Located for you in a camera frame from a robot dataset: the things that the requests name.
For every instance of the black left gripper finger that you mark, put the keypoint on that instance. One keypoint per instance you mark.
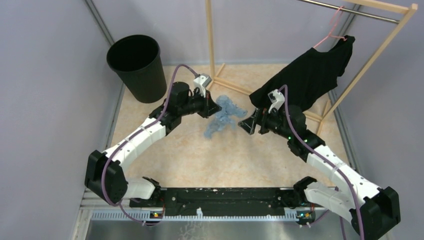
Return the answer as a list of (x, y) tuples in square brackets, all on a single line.
[(213, 107), (207, 112)]

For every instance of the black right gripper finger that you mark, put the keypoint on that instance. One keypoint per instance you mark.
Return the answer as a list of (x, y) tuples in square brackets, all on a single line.
[(253, 118), (248, 125)]

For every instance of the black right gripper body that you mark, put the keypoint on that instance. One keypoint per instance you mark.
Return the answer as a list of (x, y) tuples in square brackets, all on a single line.
[(263, 117)]

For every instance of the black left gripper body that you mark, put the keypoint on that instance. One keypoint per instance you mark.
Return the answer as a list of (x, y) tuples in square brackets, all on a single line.
[(198, 103)]

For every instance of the blue plastic trash bag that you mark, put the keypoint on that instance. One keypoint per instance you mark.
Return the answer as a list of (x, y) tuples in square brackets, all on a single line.
[(224, 117)]

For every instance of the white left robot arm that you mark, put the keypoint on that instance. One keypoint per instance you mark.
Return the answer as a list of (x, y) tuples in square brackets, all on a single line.
[(105, 172)]

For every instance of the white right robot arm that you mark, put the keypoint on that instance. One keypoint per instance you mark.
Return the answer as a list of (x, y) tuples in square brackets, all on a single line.
[(371, 210)]

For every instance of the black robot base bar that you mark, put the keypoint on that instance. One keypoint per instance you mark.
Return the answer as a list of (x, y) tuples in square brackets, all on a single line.
[(228, 202)]

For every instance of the black trash bin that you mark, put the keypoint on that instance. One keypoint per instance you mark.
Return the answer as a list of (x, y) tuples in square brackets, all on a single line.
[(136, 59)]

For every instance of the black t-shirt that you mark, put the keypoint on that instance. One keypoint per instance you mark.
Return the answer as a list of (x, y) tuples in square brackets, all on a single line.
[(306, 81)]

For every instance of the pink clothes hanger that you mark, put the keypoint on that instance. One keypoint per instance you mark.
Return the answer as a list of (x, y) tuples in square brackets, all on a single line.
[(333, 23)]

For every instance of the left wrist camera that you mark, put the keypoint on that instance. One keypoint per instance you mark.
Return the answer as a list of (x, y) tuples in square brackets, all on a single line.
[(202, 82)]

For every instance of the aluminium frame rail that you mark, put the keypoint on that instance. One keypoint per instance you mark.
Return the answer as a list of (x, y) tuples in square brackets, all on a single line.
[(153, 216)]

